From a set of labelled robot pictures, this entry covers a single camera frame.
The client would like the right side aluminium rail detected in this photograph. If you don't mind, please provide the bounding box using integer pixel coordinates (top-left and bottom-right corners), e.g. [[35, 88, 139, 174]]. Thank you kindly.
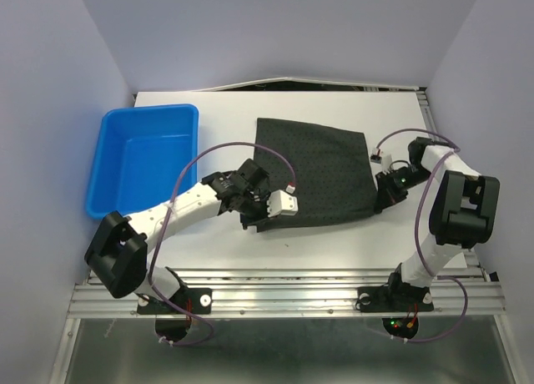
[[402, 88, 495, 277]]

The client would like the black dotted skirt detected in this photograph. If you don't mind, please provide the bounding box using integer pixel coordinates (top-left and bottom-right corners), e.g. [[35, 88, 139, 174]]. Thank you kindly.
[[254, 119, 377, 232]]

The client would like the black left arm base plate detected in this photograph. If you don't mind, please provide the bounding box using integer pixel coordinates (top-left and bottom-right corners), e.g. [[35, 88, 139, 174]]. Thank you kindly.
[[137, 287, 213, 316]]

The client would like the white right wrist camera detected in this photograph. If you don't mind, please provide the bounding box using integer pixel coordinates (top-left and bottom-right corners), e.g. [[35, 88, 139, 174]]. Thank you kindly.
[[370, 148, 393, 171]]

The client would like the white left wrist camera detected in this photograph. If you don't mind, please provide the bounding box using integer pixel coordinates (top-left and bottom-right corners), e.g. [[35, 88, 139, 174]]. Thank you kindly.
[[266, 184, 299, 218]]

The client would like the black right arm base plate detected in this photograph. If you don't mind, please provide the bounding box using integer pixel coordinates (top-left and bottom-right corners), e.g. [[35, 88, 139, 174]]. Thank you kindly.
[[355, 285, 434, 313]]

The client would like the blue plastic bin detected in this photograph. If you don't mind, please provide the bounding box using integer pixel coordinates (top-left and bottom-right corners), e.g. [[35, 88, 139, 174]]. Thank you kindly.
[[85, 104, 199, 220]]

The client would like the aluminium table edge rail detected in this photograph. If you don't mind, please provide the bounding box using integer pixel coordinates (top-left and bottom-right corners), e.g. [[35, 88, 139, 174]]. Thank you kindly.
[[66, 266, 508, 318]]

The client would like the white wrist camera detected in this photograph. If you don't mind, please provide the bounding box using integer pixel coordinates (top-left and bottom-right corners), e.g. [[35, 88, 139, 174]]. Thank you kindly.
[[266, 184, 299, 218], [370, 148, 393, 171]]

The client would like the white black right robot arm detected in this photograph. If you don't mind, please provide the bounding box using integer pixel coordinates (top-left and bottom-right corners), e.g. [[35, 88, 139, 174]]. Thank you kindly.
[[375, 137, 501, 309]]

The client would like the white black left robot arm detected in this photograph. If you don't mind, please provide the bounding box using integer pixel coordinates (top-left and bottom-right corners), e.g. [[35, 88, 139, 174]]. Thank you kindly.
[[84, 159, 270, 312]]

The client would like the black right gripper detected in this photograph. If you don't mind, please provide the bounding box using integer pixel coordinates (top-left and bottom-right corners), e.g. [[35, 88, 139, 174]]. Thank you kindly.
[[375, 164, 434, 212]]

